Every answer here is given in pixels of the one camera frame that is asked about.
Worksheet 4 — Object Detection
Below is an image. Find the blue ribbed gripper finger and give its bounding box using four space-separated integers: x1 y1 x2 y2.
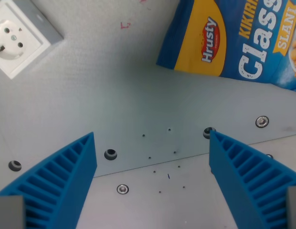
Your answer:
209 130 296 229
0 131 98 229

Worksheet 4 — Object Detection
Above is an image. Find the silver countersunk screw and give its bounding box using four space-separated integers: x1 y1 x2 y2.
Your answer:
116 184 129 195
255 115 269 128

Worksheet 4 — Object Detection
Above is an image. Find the blue yellow peanut snack bag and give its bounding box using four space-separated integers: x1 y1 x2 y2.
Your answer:
156 0 296 93

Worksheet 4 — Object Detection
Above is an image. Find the grey socket mounting box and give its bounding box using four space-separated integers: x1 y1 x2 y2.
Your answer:
0 0 64 46

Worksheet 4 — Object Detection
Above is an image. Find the white wall power socket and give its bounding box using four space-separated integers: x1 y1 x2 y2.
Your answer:
0 2 51 80

